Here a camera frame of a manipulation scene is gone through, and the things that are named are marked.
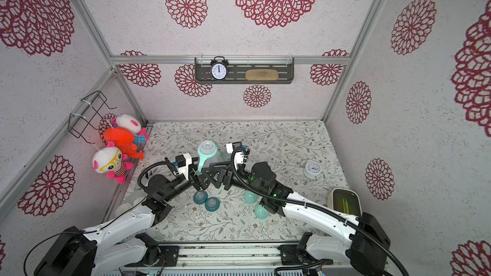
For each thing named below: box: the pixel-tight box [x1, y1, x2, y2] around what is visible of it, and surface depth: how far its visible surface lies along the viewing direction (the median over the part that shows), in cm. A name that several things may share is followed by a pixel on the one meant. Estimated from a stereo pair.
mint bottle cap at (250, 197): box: [243, 190, 259, 204], surface depth 89 cm
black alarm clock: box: [209, 56, 229, 82], surface depth 92 cm
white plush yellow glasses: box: [92, 140, 135, 184], surface depth 83 cm
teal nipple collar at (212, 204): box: [204, 196, 221, 213], surface depth 88 cm
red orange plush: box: [104, 127, 144, 161], surface depth 92 cm
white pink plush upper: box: [111, 113, 148, 136], surface depth 97 cm
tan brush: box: [244, 69, 280, 82], surface depth 92 cm
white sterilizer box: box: [326, 187, 363, 218], surface depth 85 cm
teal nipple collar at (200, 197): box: [193, 190, 209, 206], surface depth 89 cm
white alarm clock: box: [303, 159, 322, 179], surface depth 97 cm
